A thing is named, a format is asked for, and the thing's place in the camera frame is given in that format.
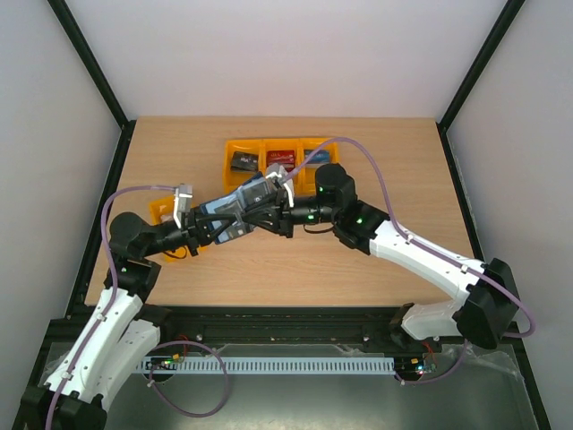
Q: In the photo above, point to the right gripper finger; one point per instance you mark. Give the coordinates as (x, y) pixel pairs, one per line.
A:
(268, 220)
(266, 202)

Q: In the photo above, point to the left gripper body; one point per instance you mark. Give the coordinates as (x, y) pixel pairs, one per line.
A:
(190, 232)

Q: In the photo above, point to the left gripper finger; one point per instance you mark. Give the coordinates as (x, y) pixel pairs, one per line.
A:
(215, 217)
(219, 228)

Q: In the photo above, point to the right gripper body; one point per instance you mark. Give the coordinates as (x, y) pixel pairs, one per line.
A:
(287, 217)

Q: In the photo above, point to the blue leather card holder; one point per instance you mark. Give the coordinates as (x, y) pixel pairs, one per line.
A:
(248, 192)

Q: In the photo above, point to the black VIP card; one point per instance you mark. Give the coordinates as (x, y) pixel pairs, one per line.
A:
(232, 205)

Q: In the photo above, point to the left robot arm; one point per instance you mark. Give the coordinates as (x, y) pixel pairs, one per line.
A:
(122, 329)

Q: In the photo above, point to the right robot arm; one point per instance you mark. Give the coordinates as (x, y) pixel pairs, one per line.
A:
(482, 296)

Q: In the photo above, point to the red card stack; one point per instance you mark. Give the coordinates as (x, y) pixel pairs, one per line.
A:
(285, 158)

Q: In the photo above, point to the black card stack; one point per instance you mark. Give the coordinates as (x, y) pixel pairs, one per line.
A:
(244, 162)

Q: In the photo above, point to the blue card stack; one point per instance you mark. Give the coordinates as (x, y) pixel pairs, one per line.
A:
(319, 157)

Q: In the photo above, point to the small yellow bin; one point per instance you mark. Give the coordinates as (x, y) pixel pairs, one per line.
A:
(162, 212)

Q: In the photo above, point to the yellow three-compartment bin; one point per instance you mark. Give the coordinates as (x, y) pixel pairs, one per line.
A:
(304, 181)

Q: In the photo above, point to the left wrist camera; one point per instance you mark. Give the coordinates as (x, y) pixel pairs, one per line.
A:
(182, 203)

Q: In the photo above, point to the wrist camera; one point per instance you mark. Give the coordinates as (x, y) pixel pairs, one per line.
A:
(182, 203)
(278, 175)

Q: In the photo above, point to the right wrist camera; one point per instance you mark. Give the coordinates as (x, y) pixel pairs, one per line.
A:
(278, 175)

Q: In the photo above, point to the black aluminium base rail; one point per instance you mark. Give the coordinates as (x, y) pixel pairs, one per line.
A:
(371, 329)

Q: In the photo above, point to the white slotted cable duct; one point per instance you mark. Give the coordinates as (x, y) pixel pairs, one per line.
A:
(282, 365)

